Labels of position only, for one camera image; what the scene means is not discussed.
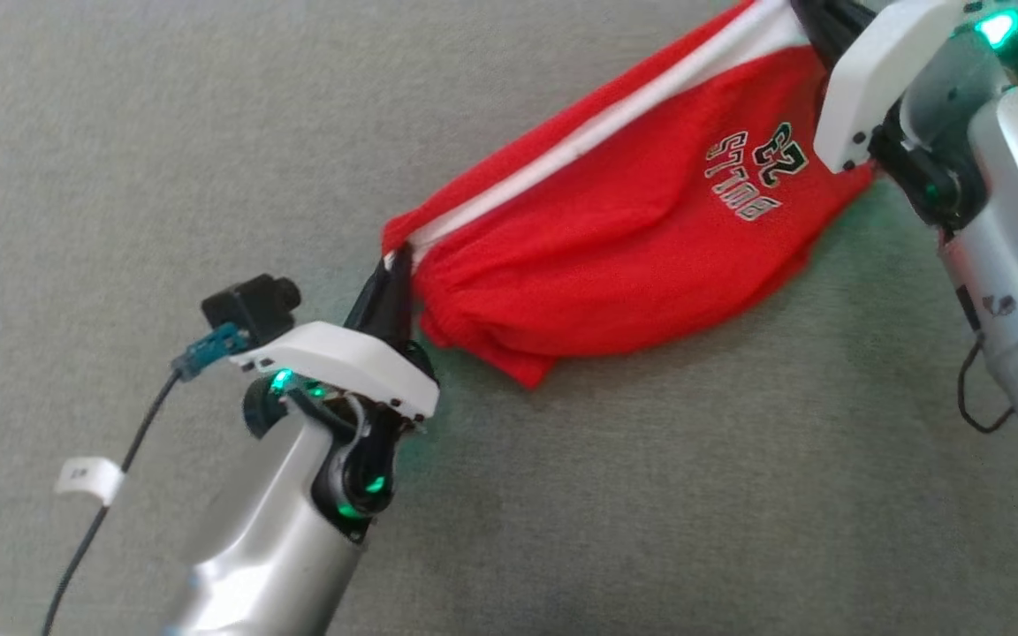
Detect wide grey sofa chaise cushion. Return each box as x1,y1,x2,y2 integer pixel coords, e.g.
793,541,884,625
0,0,1018,636

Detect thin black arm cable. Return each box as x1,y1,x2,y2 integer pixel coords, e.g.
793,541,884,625
957,336,1015,434

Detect red shorts with bulls print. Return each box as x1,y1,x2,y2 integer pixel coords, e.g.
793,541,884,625
381,0,877,390

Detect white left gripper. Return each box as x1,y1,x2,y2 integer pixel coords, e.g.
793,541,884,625
228,250,441,431

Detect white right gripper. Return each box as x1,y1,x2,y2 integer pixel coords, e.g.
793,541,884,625
790,0,971,174

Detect black cable teal connector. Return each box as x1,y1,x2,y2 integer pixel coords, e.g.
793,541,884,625
39,322,249,636

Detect white cable label tag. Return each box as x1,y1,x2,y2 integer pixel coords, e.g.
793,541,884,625
56,457,125,506

